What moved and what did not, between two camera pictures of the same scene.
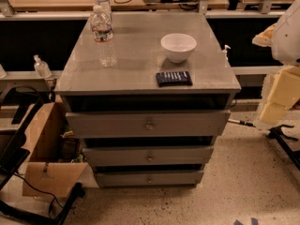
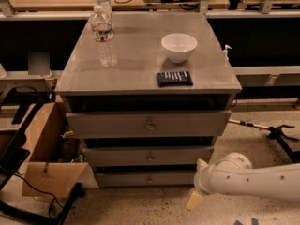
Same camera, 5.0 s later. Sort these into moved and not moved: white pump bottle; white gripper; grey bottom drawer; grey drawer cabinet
Moved: white gripper
Not moved: grey bottom drawer; white pump bottle; grey drawer cabinet
